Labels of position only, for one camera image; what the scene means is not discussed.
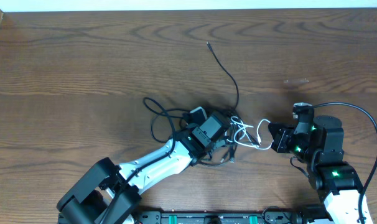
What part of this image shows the white usb cable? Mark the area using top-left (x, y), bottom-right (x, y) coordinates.
top-left (227, 115), bottom-right (274, 151)

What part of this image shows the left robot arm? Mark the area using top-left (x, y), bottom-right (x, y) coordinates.
top-left (57, 111), bottom-right (231, 223)

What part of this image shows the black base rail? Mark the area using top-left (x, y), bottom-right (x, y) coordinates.
top-left (124, 205), bottom-right (333, 224)

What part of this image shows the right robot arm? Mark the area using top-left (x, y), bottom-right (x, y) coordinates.
top-left (268, 103), bottom-right (372, 223)

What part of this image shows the black usb cable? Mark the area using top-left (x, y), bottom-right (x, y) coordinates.
top-left (197, 42), bottom-right (261, 167)

